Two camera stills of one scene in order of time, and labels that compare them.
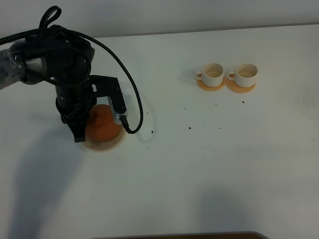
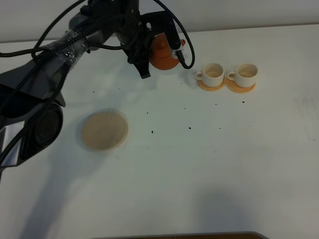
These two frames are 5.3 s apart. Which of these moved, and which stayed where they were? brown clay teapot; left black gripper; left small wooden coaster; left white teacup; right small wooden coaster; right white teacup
Moved: brown clay teapot; left black gripper
Stayed: right white teacup; left white teacup; right small wooden coaster; left small wooden coaster
